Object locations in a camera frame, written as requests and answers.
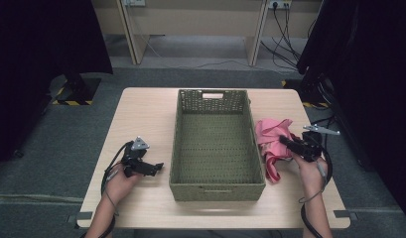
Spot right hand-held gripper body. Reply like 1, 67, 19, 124
291, 124, 341, 164

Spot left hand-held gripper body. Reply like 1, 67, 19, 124
120, 135, 153, 178

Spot pink garment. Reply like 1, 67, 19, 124
254, 117, 301, 184

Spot green woven basket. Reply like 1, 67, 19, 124
169, 88, 267, 203

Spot person's right hand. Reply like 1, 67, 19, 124
291, 152, 330, 200

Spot person's left hand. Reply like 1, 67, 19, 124
105, 164, 144, 205

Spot black stand base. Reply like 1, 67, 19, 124
281, 72, 332, 110
50, 72, 102, 106

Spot grey table clamp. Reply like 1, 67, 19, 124
67, 211, 93, 226
333, 209, 358, 221

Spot black curtain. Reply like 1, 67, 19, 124
296, 0, 406, 226
0, 0, 114, 171

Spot beige desk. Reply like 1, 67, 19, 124
90, 0, 324, 67

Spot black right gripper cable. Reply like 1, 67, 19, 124
298, 131, 335, 238

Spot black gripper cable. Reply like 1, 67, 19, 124
79, 140, 135, 238
298, 131, 335, 238

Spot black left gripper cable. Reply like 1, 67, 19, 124
79, 140, 135, 238

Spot black floor cable bundle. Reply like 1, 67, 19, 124
259, 4, 319, 71

